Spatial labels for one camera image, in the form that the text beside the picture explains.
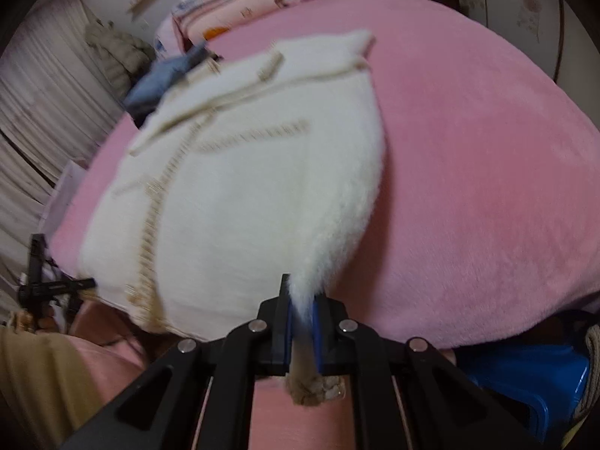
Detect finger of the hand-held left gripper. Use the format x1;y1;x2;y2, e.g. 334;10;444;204
19;278;97;294
29;233;48;287

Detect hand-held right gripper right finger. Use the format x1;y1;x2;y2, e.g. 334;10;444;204
312;292;540;450

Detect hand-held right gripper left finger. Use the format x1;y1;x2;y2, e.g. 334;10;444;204
61;273;295;450

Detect white fluffy cardigan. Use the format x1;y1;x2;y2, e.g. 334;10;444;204
77;29;387;406

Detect person's left forearm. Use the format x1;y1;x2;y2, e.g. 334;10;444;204
0;324;103;450

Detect white storage box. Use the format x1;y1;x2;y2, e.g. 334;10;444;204
39;158;86;227

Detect person's pink pants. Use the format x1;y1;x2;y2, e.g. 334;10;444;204
70;297;362;450

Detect light patterned curtain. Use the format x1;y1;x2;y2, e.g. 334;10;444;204
0;0;123;312

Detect blue plastic stool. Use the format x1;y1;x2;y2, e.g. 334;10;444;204
454;340;591;444

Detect folded blue jeans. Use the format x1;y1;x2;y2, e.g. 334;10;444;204
124;42;210;119

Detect pink bed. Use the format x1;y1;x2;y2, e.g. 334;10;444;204
49;0;600;354

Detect green puffer jacket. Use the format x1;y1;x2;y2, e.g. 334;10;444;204
84;19;156;100

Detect cartoon print pillow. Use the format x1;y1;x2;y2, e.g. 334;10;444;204
154;18;182;58

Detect pink folded quilt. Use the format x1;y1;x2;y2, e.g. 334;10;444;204
171;0;283;52

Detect floral sliding wardrobe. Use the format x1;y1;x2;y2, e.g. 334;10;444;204
436;0;600;129

